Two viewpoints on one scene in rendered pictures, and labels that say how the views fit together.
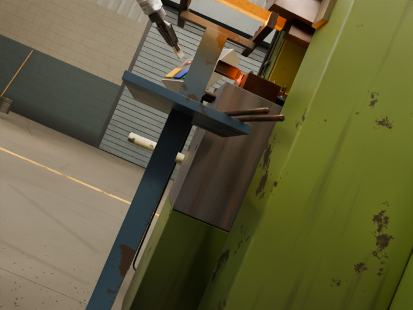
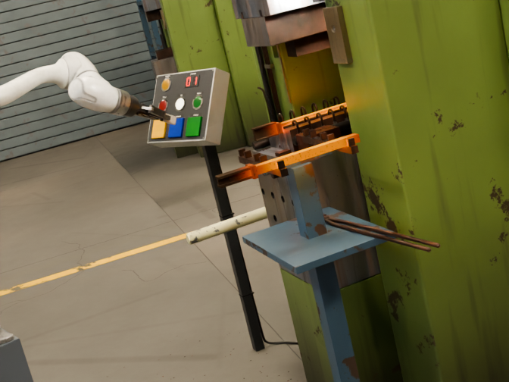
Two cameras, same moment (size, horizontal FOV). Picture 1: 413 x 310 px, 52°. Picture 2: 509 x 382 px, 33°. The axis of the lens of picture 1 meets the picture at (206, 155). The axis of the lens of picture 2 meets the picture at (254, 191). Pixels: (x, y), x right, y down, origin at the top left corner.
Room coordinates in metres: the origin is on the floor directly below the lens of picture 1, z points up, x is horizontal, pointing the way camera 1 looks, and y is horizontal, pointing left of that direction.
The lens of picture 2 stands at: (-1.14, 0.74, 1.52)
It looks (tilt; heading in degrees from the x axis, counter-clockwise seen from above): 14 degrees down; 348
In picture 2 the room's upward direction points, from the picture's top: 14 degrees counter-clockwise
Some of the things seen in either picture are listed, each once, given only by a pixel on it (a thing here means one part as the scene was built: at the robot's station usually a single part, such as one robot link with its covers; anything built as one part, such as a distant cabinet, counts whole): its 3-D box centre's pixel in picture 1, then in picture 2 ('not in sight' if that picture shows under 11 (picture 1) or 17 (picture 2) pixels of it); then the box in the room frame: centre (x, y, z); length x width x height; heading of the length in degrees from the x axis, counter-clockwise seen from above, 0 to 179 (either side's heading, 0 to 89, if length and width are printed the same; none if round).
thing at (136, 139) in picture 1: (173, 155); (241, 220); (1.93, 0.14, 0.62); 0.44 x 0.05 x 0.05; 97
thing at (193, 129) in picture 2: not in sight; (194, 126); (1.99, 0.21, 1.01); 0.07 x 0.05 x 0.07; 32
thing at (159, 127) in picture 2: (174, 74); (160, 129); (2.16, 0.32, 1.01); 0.07 x 0.05 x 0.07; 32
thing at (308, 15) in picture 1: (319, 24); (311, 17); (1.63, -0.20, 1.32); 0.42 x 0.20 x 0.10; 97
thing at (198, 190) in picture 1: (262, 173); (358, 194); (1.57, -0.22, 0.69); 0.56 x 0.38 x 0.45; 97
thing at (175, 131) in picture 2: (182, 74); (176, 128); (2.08, 0.27, 1.01); 0.07 x 0.05 x 0.07; 32
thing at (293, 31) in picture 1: (322, 45); (329, 37); (1.61, -0.25, 1.24); 0.30 x 0.07 x 0.06; 97
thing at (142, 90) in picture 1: (183, 110); (314, 237); (1.10, 0.10, 0.75); 0.40 x 0.30 x 0.02; 6
